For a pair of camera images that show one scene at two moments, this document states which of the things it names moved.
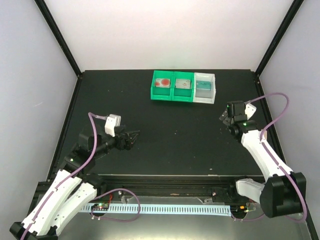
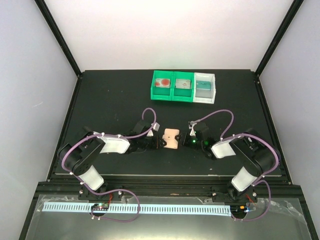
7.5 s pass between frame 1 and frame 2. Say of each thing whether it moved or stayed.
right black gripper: moved
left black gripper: moved
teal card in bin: stayed
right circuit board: stayed
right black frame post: stayed
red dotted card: stayed
